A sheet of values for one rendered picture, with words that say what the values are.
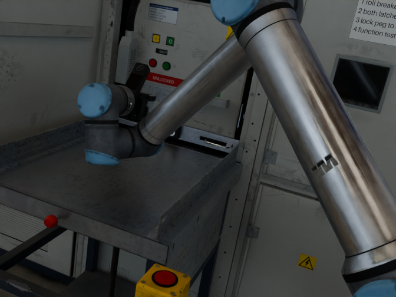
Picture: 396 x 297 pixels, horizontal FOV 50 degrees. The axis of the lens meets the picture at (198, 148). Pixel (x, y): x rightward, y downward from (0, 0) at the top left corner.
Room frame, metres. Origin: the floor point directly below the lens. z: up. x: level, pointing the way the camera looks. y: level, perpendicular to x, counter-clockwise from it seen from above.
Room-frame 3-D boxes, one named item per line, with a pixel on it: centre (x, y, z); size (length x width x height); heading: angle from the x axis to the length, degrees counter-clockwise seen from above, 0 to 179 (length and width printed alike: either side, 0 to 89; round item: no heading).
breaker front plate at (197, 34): (1.66, 0.11, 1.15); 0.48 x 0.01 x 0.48; 73
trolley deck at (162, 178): (1.30, 0.22, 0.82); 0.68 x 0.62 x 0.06; 162
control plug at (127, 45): (1.66, 0.33, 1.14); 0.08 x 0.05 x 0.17; 163
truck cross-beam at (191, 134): (1.68, 0.10, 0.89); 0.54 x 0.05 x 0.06; 73
